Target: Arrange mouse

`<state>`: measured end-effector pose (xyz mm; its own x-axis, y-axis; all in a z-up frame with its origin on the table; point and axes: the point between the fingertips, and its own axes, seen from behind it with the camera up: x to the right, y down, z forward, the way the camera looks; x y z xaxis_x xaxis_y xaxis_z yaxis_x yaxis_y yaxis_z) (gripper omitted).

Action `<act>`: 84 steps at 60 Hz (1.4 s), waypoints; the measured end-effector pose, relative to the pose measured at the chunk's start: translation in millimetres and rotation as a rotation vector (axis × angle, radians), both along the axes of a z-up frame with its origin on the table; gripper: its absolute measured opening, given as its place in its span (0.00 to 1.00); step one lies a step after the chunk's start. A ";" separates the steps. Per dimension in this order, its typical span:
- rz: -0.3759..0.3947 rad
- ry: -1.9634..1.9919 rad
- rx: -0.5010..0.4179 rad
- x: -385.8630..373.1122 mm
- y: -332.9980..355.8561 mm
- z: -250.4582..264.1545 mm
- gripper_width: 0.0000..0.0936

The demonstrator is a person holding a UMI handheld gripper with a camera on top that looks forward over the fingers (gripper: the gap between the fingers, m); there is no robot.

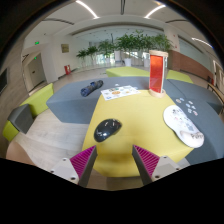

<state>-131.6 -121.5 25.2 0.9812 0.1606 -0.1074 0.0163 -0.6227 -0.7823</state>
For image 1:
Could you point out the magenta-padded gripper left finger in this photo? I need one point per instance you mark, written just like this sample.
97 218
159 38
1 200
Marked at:
75 168

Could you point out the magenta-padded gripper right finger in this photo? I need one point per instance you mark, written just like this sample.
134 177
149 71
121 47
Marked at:
155 166

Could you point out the black computer mouse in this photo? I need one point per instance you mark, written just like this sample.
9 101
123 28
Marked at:
106 129

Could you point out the white printed mouse pad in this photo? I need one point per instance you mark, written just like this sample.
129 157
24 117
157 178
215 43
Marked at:
181 125

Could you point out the grey upholstered bench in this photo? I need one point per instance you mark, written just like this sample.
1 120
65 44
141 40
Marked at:
190 88
210 133
70 103

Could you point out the group of small stickers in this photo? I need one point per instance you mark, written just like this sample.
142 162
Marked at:
188 105

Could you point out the dark grey seat block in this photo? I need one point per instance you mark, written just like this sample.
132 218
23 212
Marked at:
21 118

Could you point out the lime green upholstered bench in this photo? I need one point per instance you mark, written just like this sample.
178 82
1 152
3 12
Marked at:
38 98
179 76
126 71

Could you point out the white printed sticker sheet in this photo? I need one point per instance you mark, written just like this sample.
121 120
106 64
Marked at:
119 92

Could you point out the red panelled tower wooden ends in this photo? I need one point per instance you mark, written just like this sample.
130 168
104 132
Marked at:
156 75

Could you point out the wooden slatted bench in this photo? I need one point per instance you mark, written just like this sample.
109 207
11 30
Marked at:
215 90

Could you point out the red fire extinguisher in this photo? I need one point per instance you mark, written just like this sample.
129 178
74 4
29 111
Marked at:
67 69

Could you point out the beige door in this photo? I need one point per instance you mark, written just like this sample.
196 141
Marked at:
36 71

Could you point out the group of potted plants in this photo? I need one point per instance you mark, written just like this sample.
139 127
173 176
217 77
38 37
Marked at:
128 43

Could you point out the green exit sign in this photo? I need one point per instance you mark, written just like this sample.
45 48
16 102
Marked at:
37 42

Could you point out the group of ceiling lights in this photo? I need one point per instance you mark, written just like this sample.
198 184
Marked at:
87 9

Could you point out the black wall screen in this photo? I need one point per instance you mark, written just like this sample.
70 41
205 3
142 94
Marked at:
3 81

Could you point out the framed wall picture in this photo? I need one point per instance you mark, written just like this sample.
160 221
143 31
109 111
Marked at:
65 48

